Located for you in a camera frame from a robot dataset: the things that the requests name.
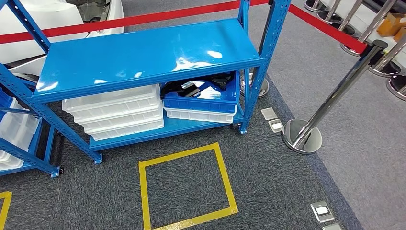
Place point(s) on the metal floor outlet plate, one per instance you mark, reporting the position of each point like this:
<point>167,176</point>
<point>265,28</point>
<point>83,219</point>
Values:
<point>322,211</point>
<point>332,227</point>
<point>276,126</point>
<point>269,113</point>

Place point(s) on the white plastic crate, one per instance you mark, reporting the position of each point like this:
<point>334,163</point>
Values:
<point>111,98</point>
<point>199,115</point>
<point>130,131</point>
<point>127,124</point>
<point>9,162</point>
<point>120,116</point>
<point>17,127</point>

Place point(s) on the blue metal shelf rack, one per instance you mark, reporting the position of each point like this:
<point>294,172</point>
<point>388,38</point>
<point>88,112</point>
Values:
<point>28,166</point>
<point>142,54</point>

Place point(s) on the chrome stanchion post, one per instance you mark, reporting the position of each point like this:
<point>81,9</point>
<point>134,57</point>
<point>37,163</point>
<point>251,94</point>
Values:
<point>374,22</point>
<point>398,85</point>
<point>261,87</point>
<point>328,17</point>
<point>301,139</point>
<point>388,68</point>
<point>347,30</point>
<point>312,5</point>

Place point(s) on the black trim strip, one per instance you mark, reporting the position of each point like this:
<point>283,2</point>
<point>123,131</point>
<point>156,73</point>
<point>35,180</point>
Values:
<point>173,89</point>

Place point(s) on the white car body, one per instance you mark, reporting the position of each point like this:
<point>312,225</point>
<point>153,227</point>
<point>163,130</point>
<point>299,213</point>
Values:
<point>31,25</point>

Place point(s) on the orange cardboard box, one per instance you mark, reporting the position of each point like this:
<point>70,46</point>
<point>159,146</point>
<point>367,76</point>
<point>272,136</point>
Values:
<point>401,35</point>
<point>388,25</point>

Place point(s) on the blue plastic crate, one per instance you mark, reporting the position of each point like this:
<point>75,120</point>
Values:
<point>4,100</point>
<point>199,104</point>

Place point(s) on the red barrier belt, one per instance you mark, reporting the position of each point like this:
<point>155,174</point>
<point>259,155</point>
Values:
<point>127,20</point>

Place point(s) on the clear plastic bag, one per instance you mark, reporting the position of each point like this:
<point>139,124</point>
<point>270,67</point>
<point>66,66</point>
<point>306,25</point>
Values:
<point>209,92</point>

